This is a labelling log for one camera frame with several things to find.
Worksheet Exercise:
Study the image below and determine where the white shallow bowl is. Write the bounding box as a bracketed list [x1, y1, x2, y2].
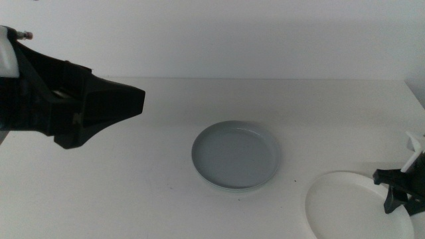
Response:
[304, 171, 416, 239]

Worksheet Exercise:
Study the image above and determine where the grey shallow bowl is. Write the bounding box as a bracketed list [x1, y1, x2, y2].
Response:
[191, 119, 282, 190]

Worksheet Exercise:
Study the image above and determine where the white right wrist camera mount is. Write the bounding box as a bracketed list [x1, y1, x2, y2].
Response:
[400, 130, 425, 174]

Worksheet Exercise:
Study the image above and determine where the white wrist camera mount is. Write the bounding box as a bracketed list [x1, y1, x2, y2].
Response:
[0, 25, 20, 79]
[400, 130, 425, 174]

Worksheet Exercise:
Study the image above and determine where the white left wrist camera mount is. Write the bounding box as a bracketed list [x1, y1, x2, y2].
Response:
[0, 25, 20, 79]

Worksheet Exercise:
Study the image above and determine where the small metal cable connector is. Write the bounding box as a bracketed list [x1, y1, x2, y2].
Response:
[15, 30, 34, 41]

